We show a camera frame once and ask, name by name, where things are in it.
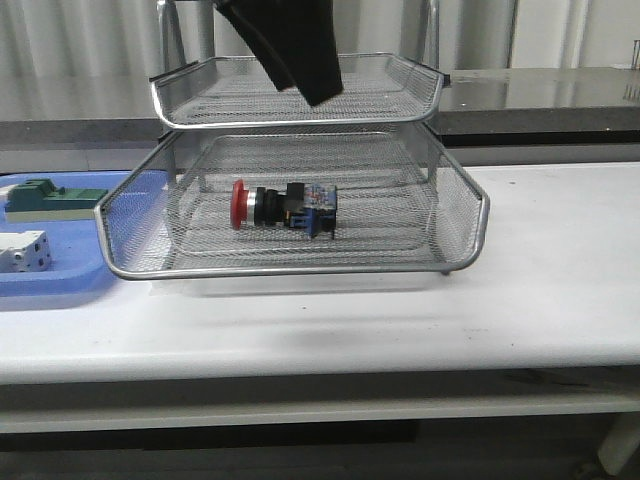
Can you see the white circuit breaker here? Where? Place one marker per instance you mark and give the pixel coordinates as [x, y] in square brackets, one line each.
[27, 251]

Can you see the red emergency stop push button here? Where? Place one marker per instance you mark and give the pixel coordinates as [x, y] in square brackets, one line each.
[311, 208]

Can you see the silver wire rack frame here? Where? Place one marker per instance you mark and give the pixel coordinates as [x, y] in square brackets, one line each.
[172, 47]

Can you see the grey stone counter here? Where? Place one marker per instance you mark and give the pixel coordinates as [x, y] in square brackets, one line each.
[496, 107]

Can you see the blue plastic tray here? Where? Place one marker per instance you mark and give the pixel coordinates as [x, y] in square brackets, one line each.
[77, 260]

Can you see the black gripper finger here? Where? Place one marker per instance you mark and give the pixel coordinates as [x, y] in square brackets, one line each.
[300, 45]
[264, 53]

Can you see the silver mesh tray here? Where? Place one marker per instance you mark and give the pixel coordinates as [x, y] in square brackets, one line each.
[404, 204]
[236, 92]

